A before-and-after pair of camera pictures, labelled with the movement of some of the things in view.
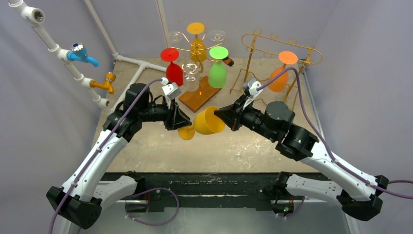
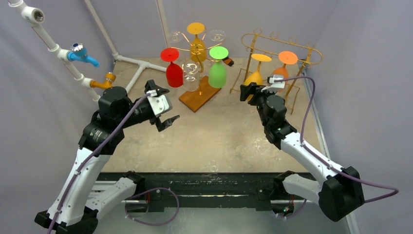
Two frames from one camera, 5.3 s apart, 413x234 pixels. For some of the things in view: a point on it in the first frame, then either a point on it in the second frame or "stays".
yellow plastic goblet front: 198,51 stays
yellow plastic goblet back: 205,122 -> 255,76
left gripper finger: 176,118 -> 160,126
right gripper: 241,112 -> 253,93
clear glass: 191,76 stays
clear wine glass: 176,37 stays
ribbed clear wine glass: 217,35 stays
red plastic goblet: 174,72 stays
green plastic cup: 217,73 stays
